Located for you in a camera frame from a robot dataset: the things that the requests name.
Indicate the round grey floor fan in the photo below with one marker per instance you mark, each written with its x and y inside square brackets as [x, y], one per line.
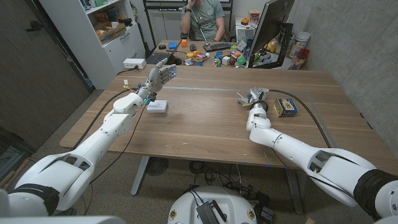
[157, 166]

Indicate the white plastic tub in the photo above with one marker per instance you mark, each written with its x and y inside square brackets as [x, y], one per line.
[301, 40]

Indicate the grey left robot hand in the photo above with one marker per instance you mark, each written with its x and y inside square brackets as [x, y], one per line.
[157, 77]

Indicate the white storage cabinet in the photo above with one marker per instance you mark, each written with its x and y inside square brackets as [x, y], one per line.
[93, 56]

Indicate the blue and yellow card box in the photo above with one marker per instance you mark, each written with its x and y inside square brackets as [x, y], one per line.
[285, 107]

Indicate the black computer mouse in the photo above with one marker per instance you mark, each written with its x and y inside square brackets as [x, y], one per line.
[162, 46]

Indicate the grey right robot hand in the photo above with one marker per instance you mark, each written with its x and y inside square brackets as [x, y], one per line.
[258, 94]

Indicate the orange cube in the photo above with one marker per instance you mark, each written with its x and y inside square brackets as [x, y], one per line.
[184, 43]

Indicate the yellow bottle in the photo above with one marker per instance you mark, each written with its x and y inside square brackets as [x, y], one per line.
[272, 46]

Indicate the black keyboard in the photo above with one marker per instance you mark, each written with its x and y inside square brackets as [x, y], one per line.
[217, 47]

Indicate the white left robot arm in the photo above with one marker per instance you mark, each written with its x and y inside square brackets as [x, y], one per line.
[93, 146]

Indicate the grey table leg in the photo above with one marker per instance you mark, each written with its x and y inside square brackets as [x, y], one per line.
[294, 193]

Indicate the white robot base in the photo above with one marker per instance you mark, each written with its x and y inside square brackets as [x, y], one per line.
[186, 211]

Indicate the black computer monitor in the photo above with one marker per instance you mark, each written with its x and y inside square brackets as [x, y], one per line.
[267, 28]

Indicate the white table leg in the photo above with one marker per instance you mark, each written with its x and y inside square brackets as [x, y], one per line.
[139, 175]

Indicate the black box on robot base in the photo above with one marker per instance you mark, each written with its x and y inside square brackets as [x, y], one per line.
[206, 214]

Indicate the black laptop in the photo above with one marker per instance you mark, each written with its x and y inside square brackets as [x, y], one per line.
[157, 58]

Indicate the white power strip box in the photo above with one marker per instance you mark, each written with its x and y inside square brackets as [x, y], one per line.
[134, 63]

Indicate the white straw with red stripe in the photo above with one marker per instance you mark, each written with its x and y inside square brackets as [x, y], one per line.
[240, 95]

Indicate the thin grey stick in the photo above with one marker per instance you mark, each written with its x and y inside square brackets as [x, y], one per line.
[199, 26]

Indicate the green ball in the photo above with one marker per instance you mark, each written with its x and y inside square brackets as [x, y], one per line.
[241, 60]

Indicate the open cardboard box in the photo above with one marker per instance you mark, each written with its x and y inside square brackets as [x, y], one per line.
[110, 33]

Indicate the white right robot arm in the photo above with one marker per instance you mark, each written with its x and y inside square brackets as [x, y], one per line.
[292, 146]

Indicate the white cube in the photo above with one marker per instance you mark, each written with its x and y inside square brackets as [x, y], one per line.
[226, 60]

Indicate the white rectangular box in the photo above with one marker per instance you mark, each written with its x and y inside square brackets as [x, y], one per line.
[157, 106]

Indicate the person in green T-shirt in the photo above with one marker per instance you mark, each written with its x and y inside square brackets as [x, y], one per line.
[205, 18]

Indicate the blue cube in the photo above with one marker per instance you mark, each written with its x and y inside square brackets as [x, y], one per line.
[173, 45]

